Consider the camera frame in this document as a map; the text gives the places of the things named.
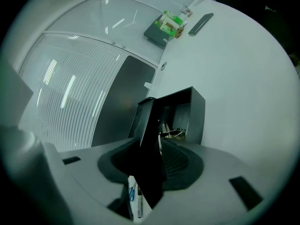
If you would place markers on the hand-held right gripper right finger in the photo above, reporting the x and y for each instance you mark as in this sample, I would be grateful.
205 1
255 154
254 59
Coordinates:
211 177

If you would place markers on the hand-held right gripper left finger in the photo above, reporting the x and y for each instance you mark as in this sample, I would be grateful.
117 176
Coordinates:
89 167

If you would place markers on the silver stapler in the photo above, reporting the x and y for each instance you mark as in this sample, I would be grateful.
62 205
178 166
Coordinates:
174 133

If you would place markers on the black marker pen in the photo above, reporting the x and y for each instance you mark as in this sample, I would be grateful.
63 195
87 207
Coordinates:
140 203

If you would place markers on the black box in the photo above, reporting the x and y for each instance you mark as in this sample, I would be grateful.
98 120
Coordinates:
198 116

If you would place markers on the long black desk divider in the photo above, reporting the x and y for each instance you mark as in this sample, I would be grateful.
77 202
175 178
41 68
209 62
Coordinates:
122 97

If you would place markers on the small brown object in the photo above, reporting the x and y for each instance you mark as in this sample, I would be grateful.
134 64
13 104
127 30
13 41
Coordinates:
180 32

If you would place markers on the green drink bottle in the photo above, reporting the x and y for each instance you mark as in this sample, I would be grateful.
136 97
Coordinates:
178 20
172 32

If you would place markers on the black smartphone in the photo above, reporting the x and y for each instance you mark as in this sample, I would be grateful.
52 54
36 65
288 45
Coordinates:
201 24

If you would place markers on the clear glass cup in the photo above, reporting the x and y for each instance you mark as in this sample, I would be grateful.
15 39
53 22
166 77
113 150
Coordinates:
186 10

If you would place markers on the white divider bracket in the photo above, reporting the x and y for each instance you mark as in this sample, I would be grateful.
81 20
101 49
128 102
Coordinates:
148 85

